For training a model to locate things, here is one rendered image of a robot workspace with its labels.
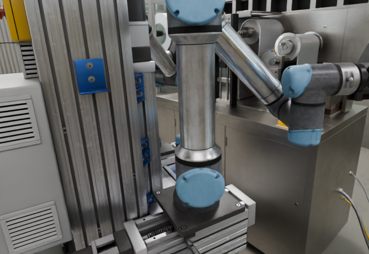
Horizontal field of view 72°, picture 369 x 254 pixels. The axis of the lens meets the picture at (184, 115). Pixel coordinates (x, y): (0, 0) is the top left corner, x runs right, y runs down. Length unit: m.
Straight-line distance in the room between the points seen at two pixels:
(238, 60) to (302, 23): 1.20
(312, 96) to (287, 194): 0.86
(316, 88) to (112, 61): 0.53
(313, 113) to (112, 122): 0.54
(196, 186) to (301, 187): 0.83
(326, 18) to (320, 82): 1.19
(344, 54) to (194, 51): 1.33
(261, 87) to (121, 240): 0.59
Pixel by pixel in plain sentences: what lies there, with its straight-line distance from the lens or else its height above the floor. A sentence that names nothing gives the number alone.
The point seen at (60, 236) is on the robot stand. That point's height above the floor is 0.79.
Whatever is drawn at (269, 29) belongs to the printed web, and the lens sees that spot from 1.70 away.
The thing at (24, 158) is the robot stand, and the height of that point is 1.05.
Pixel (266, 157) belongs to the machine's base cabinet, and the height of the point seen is 0.71.
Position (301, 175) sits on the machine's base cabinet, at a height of 0.68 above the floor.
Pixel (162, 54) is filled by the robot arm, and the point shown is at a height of 1.25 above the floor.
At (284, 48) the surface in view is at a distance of 1.51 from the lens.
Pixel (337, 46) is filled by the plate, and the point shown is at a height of 1.24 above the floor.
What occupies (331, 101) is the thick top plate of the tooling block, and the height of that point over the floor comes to 1.00.
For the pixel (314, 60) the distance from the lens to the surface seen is 1.68.
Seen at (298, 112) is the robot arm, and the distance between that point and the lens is 0.65.
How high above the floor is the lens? 1.33
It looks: 17 degrees down
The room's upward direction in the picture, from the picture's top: 2 degrees counter-clockwise
